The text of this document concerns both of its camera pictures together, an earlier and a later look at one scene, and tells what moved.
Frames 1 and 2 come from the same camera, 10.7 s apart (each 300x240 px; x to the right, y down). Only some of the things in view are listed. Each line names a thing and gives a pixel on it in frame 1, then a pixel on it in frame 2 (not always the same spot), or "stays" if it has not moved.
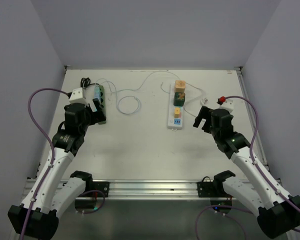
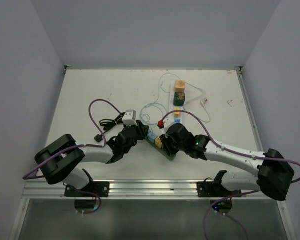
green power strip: (102, 99) -> (170, 157)
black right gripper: (204, 113) -> (165, 141)
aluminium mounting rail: (154, 189) stays
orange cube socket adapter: (180, 86) stays
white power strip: (175, 114) stays
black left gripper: (96, 104) -> (143, 131)
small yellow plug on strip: (177, 112) stays
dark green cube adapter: (179, 99) stays
